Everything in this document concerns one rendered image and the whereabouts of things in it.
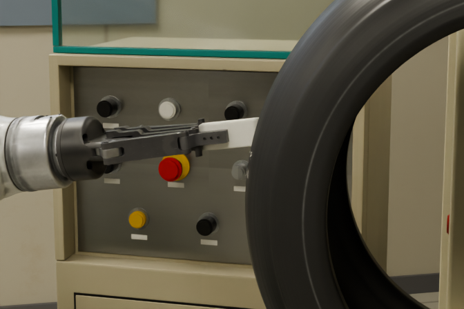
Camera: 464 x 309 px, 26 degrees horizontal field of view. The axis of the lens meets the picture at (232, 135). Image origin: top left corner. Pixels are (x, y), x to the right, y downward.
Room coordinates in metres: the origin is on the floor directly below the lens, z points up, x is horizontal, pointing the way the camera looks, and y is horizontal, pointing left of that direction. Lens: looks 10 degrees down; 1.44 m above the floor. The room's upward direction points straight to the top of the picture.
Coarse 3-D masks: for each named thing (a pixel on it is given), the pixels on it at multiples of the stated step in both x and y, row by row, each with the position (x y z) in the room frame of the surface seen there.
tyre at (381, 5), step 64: (384, 0) 0.95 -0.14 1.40; (448, 0) 0.92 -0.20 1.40; (320, 64) 0.95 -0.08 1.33; (384, 64) 0.93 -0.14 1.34; (256, 128) 1.02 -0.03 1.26; (320, 128) 0.94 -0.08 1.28; (256, 192) 0.98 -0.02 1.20; (320, 192) 0.93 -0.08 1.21; (256, 256) 0.98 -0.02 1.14; (320, 256) 0.93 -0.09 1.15
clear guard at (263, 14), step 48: (96, 0) 1.74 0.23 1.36; (144, 0) 1.71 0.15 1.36; (192, 0) 1.69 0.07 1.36; (240, 0) 1.67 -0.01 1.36; (288, 0) 1.65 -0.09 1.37; (96, 48) 1.73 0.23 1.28; (144, 48) 1.71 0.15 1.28; (192, 48) 1.69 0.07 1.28; (240, 48) 1.67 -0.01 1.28; (288, 48) 1.65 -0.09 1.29
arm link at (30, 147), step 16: (16, 128) 1.16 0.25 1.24; (32, 128) 1.15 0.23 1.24; (48, 128) 1.14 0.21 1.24; (16, 144) 1.14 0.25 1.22; (32, 144) 1.14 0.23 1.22; (48, 144) 1.13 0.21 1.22; (16, 160) 1.14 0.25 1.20; (32, 160) 1.13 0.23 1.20; (48, 160) 1.13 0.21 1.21; (16, 176) 1.14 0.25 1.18; (32, 176) 1.14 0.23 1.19; (48, 176) 1.13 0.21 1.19; (64, 176) 1.16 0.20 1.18
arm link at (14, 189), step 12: (0, 120) 1.18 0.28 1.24; (12, 120) 1.18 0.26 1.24; (0, 132) 1.16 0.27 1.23; (0, 144) 1.15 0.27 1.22; (0, 156) 1.14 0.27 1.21; (0, 168) 1.14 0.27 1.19; (0, 180) 1.14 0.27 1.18; (12, 180) 1.15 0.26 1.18; (0, 192) 1.15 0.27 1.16; (12, 192) 1.17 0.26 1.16
